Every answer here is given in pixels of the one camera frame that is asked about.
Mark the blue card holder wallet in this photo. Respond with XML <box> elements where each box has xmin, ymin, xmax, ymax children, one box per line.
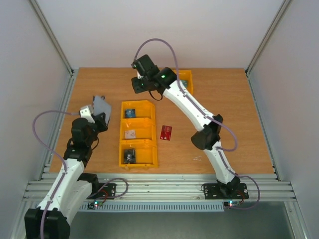
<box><xmin>93</xmin><ymin>95</ymin><xmax>112</xmax><ymax>125</ymax></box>

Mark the red credit card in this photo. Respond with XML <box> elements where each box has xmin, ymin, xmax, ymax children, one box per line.
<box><xmin>160</xmin><ymin>125</ymin><xmax>172</xmax><ymax>141</ymax></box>

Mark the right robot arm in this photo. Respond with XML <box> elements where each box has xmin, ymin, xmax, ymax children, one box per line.
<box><xmin>131</xmin><ymin>55</ymin><xmax>240</xmax><ymax>199</ymax></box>

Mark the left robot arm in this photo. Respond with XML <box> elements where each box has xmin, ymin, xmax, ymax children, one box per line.
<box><xmin>24</xmin><ymin>110</ymin><xmax>109</xmax><ymax>239</ymax></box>

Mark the teal card in single bin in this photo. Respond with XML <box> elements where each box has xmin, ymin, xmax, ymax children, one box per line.
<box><xmin>180</xmin><ymin>80</ymin><xmax>188</xmax><ymax>88</ymax></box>

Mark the white card in bin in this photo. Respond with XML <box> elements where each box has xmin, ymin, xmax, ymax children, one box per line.
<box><xmin>124</xmin><ymin>129</ymin><xmax>136</xmax><ymax>139</ymax></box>

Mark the blue card in bin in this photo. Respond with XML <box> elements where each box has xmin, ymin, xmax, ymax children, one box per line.
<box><xmin>124</xmin><ymin>109</ymin><xmax>136</xmax><ymax>119</ymax></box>

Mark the black card in bin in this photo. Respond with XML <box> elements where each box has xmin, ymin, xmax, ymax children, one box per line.
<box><xmin>123</xmin><ymin>149</ymin><xmax>136</xmax><ymax>164</ymax></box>

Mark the yellow single bin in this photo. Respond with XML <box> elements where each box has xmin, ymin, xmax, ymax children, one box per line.
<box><xmin>177</xmin><ymin>70</ymin><xmax>193</xmax><ymax>95</ymax></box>

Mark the yellow bin middle of row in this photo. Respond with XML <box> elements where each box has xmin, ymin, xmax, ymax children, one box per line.
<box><xmin>120</xmin><ymin>118</ymin><xmax>156</xmax><ymax>141</ymax></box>

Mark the yellow bin of row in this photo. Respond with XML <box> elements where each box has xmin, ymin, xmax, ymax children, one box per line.
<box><xmin>120</xmin><ymin>118</ymin><xmax>156</xmax><ymax>141</ymax></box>
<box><xmin>118</xmin><ymin>139</ymin><xmax>159</xmax><ymax>170</ymax></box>
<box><xmin>121</xmin><ymin>100</ymin><xmax>155</xmax><ymax>120</ymax></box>

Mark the yellow bin top of row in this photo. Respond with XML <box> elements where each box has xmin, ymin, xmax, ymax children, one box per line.
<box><xmin>121</xmin><ymin>100</ymin><xmax>155</xmax><ymax>120</ymax></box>

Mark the yellow bin bottom of row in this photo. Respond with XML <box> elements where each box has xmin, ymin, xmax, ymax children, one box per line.
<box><xmin>118</xmin><ymin>139</ymin><xmax>159</xmax><ymax>170</ymax></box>

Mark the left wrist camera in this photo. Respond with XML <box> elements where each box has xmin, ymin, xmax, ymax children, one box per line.
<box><xmin>79</xmin><ymin>105</ymin><xmax>95</xmax><ymax>123</ymax></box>

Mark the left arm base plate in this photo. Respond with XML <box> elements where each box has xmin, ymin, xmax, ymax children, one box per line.
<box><xmin>87</xmin><ymin>183</ymin><xmax>116</xmax><ymax>200</ymax></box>

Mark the grey slotted cable duct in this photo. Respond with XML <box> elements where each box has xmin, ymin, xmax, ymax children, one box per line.
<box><xmin>79</xmin><ymin>202</ymin><xmax>224</xmax><ymax>213</ymax></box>

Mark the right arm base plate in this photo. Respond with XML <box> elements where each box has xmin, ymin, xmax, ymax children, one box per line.
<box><xmin>201</xmin><ymin>183</ymin><xmax>249</xmax><ymax>200</ymax></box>

